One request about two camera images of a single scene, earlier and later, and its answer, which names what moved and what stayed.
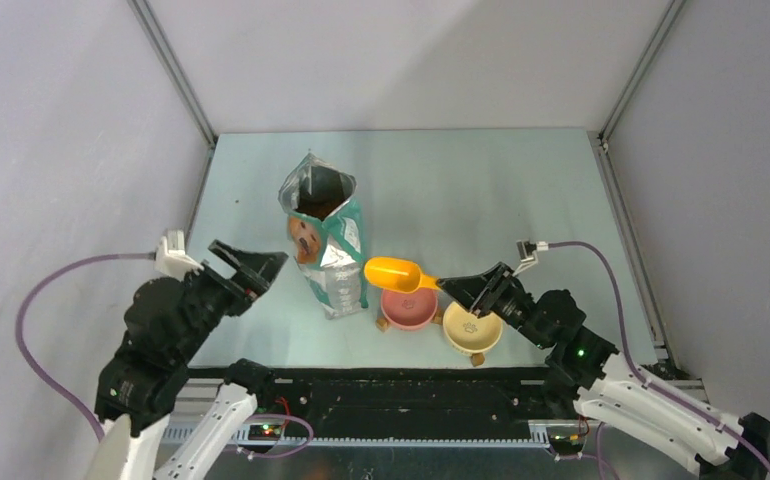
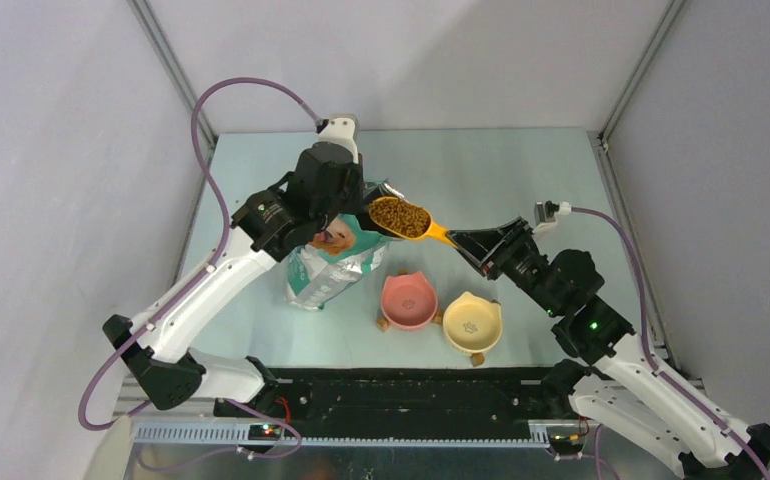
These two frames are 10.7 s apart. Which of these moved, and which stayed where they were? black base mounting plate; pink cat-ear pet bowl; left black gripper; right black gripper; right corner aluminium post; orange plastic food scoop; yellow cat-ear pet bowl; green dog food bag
Moved: right black gripper; orange plastic food scoop; left black gripper; green dog food bag
Stayed: pink cat-ear pet bowl; black base mounting plate; right corner aluminium post; yellow cat-ear pet bowl
